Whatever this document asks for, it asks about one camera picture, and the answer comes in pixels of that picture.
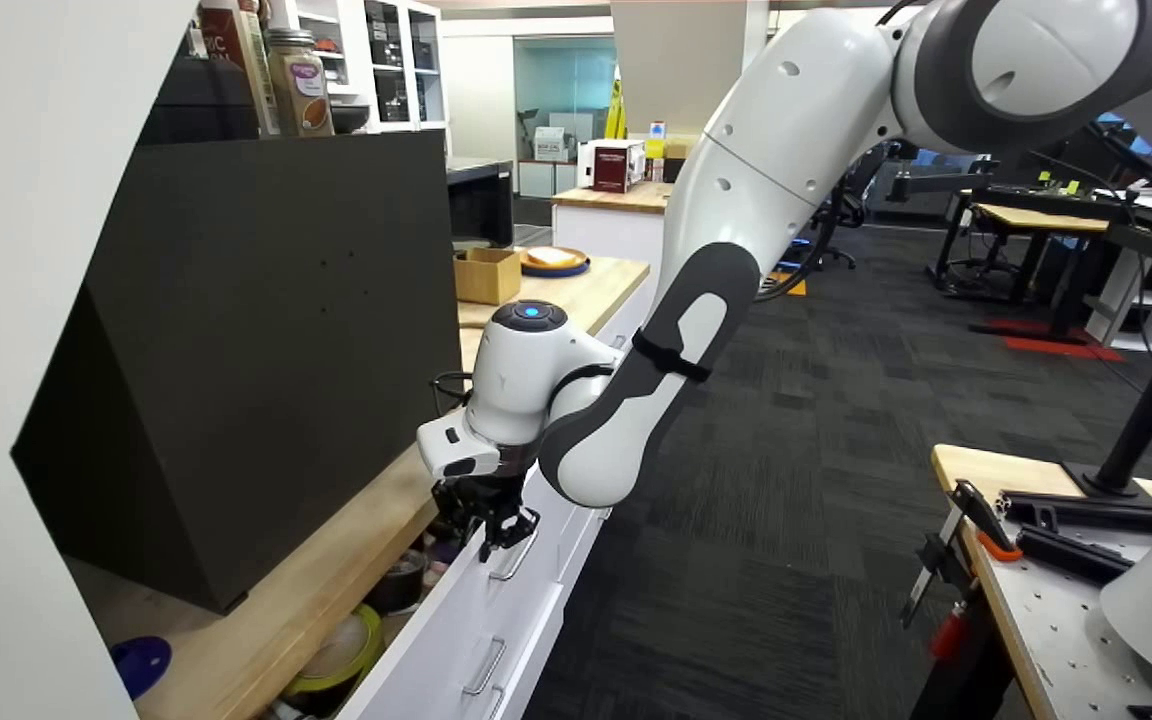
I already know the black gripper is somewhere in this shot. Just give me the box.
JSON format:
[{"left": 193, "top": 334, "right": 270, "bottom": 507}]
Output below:
[{"left": 432, "top": 464, "right": 542, "bottom": 564}]

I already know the white wood topped cabinet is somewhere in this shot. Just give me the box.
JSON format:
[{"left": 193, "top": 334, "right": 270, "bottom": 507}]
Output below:
[{"left": 547, "top": 176, "right": 676, "bottom": 273}]

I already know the black low cabinet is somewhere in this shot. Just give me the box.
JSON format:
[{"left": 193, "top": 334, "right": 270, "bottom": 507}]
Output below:
[{"left": 442, "top": 154, "right": 517, "bottom": 250}]

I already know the large black tape roll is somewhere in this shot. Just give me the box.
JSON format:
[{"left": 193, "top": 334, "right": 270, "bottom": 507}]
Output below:
[{"left": 363, "top": 545, "right": 442, "bottom": 620}]

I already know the yellow tape roll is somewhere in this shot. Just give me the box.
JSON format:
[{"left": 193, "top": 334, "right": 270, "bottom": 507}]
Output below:
[{"left": 279, "top": 605, "right": 391, "bottom": 701}]

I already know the cardboard box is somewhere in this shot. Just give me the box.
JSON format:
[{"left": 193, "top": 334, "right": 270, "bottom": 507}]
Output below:
[{"left": 446, "top": 239, "right": 529, "bottom": 306}]

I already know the wooden plate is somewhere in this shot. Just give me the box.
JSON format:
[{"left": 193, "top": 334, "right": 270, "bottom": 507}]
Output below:
[{"left": 517, "top": 245, "right": 595, "bottom": 281}]

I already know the black metal tool chest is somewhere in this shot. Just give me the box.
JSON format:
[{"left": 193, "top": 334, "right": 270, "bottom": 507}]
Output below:
[{"left": 6, "top": 125, "right": 465, "bottom": 620}]

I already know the red box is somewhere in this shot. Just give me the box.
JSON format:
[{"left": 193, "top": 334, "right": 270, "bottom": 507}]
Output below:
[{"left": 588, "top": 139, "right": 638, "bottom": 197}]

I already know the blue round object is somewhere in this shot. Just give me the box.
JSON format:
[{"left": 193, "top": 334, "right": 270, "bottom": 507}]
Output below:
[{"left": 104, "top": 632, "right": 180, "bottom": 702}]

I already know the yellow bottle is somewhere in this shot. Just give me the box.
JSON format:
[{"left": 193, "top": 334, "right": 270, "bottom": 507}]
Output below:
[{"left": 603, "top": 67, "right": 634, "bottom": 143}]

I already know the white shelving unit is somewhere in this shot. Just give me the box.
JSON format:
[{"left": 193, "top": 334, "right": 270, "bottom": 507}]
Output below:
[{"left": 291, "top": 0, "right": 454, "bottom": 134}]

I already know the metal robot mounting table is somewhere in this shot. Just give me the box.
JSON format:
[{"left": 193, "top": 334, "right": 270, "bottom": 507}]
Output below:
[{"left": 909, "top": 439, "right": 1152, "bottom": 720}]

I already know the black hand tool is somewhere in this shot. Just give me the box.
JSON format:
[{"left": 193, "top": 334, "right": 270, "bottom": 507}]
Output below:
[{"left": 1012, "top": 528, "right": 1135, "bottom": 582}]

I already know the black office desk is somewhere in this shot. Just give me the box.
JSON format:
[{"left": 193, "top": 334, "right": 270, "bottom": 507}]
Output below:
[{"left": 932, "top": 172, "right": 1152, "bottom": 367}]

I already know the wrist mounted camera box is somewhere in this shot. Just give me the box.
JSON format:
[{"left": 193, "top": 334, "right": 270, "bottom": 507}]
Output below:
[{"left": 411, "top": 412, "right": 506, "bottom": 482}]

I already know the silver cabinet drawer handle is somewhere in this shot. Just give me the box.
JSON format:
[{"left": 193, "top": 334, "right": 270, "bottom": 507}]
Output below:
[{"left": 461, "top": 632, "right": 517, "bottom": 702}]

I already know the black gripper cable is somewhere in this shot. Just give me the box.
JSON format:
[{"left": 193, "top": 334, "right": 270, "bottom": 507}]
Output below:
[{"left": 428, "top": 371, "right": 481, "bottom": 408}]

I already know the black metal bracket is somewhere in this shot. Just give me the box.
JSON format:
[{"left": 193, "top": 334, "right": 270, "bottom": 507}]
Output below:
[{"left": 1001, "top": 487, "right": 1152, "bottom": 538}]

